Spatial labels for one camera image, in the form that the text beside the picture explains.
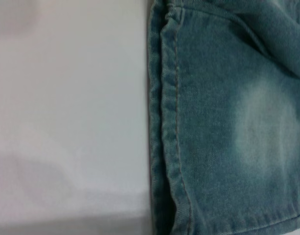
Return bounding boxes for blue denim shorts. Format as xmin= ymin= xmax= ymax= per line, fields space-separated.
xmin=146 ymin=0 xmax=300 ymax=235

